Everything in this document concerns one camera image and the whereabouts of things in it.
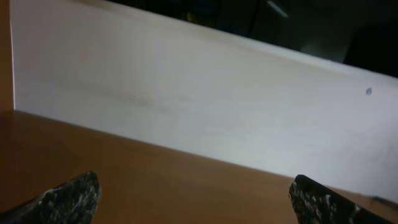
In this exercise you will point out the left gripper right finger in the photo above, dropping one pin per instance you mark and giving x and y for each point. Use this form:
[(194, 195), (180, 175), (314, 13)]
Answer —
[(312, 202)]

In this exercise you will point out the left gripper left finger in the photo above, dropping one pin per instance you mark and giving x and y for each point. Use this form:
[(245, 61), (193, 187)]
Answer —
[(75, 201)]

